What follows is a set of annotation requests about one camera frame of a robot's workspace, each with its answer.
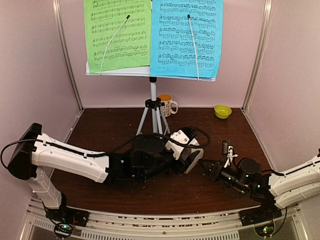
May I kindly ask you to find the small green bowl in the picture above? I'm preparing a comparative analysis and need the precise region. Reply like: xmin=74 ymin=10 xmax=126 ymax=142
xmin=214 ymin=104 xmax=232 ymax=120

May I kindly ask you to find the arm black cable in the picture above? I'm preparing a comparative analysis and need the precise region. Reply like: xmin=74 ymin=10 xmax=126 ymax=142
xmin=0 ymin=126 xmax=211 ymax=173
xmin=259 ymin=168 xmax=286 ymax=177

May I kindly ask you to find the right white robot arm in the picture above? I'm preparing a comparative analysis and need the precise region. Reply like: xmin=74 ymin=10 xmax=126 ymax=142
xmin=199 ymin=155 xmax=320 ymax=221

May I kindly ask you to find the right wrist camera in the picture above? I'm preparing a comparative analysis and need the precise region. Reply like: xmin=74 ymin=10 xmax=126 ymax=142
xmin=221 ymin=140 xmax=239 ymax=168

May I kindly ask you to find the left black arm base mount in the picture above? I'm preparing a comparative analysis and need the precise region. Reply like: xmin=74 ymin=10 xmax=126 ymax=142
xmin=42 ymin=195 xmax=90 ymax=239

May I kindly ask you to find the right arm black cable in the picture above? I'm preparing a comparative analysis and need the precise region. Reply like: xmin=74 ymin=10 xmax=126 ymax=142
xmin=259 ymin=168 xmax=286 ymax=177

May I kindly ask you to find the blue paper sheet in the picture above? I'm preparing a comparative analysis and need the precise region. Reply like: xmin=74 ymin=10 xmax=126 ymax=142
xmin=149 ymin=0 xmax=224 ymax=81

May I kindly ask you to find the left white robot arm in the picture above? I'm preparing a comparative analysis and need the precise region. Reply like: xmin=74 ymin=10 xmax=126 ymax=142
xmin=7 ymin=123 xmax=204 ymax=222

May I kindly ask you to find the patterned mug with orange inside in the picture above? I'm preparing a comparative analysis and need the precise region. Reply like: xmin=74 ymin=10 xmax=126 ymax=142
xmin=158 ymin=93 xmax=179 ymax=117

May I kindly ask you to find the front aluminium rail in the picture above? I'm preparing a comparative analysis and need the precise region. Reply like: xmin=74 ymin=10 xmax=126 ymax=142
xmin=20 ymin=198 xmax=308 ymax=240

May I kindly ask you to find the white metronome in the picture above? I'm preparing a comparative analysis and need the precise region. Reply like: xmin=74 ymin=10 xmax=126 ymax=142
xmin=182 ymin=148 xmax=204 ymax=174

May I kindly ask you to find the light blue music stand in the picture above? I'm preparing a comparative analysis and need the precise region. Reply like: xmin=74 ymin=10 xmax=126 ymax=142
xmin=85 ymin=0 xmax=218 ymax=137

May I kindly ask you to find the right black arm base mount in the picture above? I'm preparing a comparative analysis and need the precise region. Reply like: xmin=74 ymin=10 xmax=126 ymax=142
xmin=238 ymin=200 xmax=282 ymax=227

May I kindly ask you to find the green sheet music page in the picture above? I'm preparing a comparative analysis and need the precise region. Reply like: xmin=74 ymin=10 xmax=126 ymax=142
xmin=83 ymin=0 xmax=152 ymax=75

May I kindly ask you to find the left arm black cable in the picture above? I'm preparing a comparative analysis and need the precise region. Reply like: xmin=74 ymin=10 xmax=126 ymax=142
xmin=0 ymin=126 xmax=211 ymax=173

